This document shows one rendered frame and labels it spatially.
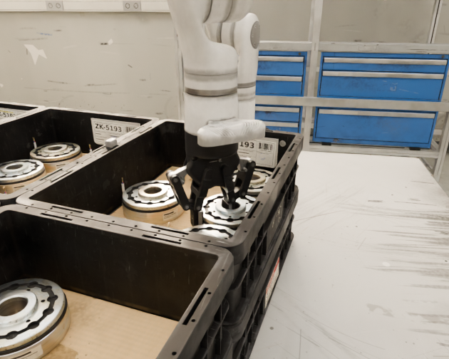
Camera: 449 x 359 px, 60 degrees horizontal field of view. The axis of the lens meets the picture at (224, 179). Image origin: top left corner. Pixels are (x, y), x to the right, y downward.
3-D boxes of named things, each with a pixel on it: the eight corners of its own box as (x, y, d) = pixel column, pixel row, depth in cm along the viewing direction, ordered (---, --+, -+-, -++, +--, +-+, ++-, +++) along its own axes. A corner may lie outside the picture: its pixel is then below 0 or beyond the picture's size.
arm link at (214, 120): (203, 149, 46) (202, 97, 43) (171, 125, 55) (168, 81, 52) (269, 139, 50) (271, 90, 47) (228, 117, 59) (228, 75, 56)
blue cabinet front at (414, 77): (312, 141, 255) (321, 51, 231) (429, 147, 244) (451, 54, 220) (312, 142, 252) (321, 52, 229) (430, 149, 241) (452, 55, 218)
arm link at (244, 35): (265, 12, 89) (261, 87, 97) (228, 11, 93) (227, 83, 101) (249, 13, 82) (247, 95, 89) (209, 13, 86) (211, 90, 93)
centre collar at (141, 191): (145, 185, 68) (145, 182, 68) (172, 188, 67) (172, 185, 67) (132, 198, 64) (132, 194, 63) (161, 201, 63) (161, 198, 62)
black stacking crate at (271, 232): (167, 170, 87) (163, 121, 82) (298, 191, 78) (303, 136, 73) (30, 278, 53) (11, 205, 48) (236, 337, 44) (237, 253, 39)
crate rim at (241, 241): (163, 129, 83) (162, 118, 82) (304, 145, 74) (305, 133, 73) (12, 218, 49) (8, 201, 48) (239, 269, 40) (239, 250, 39)
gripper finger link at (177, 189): (170, 167, 55) (189, 197, 58) (160, 174, 54) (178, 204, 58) (177, 174, 53) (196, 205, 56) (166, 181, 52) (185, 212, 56)
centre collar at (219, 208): (220, 199, 64) (220, 195, 63) (249, 203, 62) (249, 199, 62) (210, 213, 59) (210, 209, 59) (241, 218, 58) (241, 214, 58)
